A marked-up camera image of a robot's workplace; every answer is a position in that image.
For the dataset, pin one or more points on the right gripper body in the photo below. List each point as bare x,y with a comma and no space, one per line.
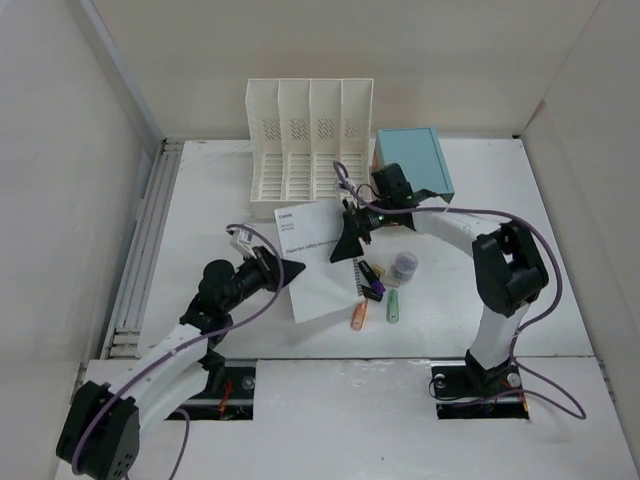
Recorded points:
368,219

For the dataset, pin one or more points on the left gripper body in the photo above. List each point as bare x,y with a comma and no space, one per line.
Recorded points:
261,272

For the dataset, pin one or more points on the white Canon manual booklet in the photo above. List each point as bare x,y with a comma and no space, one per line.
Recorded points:
308,233

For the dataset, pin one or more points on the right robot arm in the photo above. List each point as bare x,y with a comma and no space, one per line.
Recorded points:
508,268

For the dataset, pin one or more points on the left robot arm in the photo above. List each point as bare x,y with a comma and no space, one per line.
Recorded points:
103,430

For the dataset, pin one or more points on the purple capped black highlighter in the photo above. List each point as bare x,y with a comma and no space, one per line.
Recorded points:
371,277

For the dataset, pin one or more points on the beige eraser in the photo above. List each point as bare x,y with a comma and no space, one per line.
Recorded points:
380,270

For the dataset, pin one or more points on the spiral notebook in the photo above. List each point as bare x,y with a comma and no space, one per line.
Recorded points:
358,279

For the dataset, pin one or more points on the yellow capped black highlighter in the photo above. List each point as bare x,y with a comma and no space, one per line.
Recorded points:
370,294

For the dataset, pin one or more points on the white eraser stick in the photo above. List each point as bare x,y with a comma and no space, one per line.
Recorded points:
391,281

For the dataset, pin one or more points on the orange highlighter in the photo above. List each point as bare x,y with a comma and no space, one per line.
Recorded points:
359,316

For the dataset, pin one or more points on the green highlighter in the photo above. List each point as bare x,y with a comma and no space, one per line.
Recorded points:
393,309

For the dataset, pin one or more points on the teal drawer box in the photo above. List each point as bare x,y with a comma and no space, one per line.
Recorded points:
419,153

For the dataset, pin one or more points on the white file organizer rack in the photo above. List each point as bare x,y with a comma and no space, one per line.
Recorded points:
298,129

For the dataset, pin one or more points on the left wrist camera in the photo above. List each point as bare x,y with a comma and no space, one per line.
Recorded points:
241,241

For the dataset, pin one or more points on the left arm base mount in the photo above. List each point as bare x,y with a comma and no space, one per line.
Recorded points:
228,394

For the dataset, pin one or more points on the aluminium rail frame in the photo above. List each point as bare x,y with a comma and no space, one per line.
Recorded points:
124,322

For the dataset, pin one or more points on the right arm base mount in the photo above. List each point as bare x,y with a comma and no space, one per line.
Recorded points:
464,391

